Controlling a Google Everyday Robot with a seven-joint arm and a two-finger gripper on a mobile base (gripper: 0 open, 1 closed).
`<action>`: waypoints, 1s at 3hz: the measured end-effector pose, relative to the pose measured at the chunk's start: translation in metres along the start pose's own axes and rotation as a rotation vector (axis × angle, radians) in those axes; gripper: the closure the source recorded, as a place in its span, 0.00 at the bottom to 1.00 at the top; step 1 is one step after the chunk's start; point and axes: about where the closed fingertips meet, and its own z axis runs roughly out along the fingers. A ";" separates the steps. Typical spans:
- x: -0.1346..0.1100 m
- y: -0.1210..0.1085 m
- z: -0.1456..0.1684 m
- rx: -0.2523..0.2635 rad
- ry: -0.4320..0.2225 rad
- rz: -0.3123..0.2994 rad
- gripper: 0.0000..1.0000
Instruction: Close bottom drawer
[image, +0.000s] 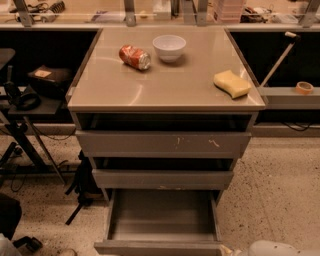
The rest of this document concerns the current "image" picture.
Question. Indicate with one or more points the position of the grey bottom drawer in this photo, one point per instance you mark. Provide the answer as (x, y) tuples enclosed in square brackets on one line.
[(161, 223)]

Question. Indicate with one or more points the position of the grey drawer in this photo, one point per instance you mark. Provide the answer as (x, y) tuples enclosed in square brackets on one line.
[(165, 135), (164, 173), (161, 223)]

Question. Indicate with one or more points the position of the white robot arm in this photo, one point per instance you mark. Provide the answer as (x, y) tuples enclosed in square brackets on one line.
[(269, 248)]

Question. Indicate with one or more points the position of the grey middle drawer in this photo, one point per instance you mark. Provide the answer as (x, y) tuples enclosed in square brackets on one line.
[(164, 173)]

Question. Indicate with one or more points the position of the grey drawer cabinet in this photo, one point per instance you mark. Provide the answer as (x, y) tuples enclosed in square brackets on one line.
[(108, 85)]

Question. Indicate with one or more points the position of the grey top drawer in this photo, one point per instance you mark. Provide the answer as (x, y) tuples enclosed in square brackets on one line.
[(165, 135)]

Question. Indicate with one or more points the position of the person's shoe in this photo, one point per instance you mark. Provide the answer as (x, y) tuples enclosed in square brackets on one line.
[(67, 252)]

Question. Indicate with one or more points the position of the yellow sponge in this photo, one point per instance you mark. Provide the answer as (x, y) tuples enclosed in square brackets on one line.
[(232, 84)]

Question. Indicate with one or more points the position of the tape roll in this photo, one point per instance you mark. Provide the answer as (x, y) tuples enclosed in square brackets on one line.
[(304, 88)]

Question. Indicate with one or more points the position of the white bowl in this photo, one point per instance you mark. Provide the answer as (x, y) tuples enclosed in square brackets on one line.
[(169, 48)]

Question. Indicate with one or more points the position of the red soda can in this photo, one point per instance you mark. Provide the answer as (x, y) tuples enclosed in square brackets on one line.
[(135, 57)]

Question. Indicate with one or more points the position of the black floor object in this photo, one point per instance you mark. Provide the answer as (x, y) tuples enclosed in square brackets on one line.
[(10, 216)]

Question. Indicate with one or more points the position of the person's jeans leg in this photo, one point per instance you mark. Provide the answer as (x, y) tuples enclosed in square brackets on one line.
[(7, 248)]

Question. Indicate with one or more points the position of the grey stick with white tip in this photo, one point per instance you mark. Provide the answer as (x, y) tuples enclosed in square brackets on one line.
[(294, 38)]

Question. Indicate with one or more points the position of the pink stacked bins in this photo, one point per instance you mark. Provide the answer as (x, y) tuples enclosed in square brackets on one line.
[(228, 11)]

